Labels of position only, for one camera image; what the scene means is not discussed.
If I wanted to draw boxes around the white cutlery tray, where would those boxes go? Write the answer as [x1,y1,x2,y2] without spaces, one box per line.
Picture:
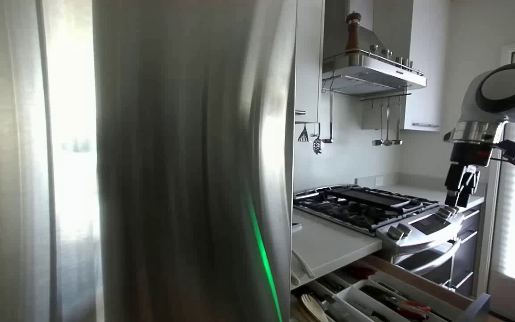
[300,271,464,322]

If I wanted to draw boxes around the stainless steel gas stove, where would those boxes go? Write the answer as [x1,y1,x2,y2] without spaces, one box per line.
[293,184,466,288]

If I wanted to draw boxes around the stainless steel range hood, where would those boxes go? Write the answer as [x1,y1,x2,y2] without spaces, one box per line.
[322,0,427,97]

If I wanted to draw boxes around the red handled tool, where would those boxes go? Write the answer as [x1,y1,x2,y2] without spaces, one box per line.
[389,298,432,314]

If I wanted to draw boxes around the oven door handle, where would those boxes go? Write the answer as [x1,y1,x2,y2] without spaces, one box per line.
[406,241,462,276]

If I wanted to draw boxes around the row of metal spice jars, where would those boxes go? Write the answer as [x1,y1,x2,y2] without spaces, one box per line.
[369,43,414,68]

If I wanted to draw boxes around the stainless steel refrigerator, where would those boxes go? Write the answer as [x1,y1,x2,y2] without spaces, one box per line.
[0,0,297,322]

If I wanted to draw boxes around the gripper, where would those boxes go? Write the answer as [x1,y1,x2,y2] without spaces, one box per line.
[444,142,494,209]

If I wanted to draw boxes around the hanging slotted spoon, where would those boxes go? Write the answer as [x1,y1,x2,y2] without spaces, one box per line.
[312,123,323,155]

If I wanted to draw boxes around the red utensil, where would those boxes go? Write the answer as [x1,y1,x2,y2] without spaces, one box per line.
[349,265,376,280]

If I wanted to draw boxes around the row of hanging metal ladles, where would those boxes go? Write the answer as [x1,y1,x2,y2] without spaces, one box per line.
[371,96,404,147]

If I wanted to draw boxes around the open kitchen drawer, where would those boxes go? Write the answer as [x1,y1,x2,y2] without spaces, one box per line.
[291,255,491,322]

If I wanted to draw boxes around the wooden pepper mill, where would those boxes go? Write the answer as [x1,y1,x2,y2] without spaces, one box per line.
[346,12,362,55]

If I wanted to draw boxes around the white wall cabinet with handle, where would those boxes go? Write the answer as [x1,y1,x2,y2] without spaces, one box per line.
[403,0,451,132]

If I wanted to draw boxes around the oven door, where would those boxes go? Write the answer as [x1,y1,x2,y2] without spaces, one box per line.
[392,239,463,288]

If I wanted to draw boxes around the black stove griddle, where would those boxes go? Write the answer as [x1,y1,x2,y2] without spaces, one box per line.
[329,187,412,210]

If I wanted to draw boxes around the grey drawer cabinet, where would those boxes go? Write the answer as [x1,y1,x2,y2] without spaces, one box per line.
[441,205,482,297]

